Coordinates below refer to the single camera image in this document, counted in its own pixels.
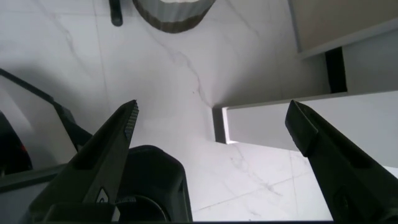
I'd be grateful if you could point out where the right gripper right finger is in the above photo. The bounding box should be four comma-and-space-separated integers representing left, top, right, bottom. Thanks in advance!
284, 99, 398, 223

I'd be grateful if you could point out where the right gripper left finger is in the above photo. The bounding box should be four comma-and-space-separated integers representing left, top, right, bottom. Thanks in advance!
27, 99, 140, 222

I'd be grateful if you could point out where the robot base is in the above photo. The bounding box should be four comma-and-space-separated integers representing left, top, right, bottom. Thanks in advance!
0, 67, 193, 222

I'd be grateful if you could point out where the black clothes rack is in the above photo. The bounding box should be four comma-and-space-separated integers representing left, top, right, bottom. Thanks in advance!
108, 0, 124, 27

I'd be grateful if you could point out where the white laundry basket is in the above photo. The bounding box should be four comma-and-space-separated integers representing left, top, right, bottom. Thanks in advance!
132, 0, 217, 34

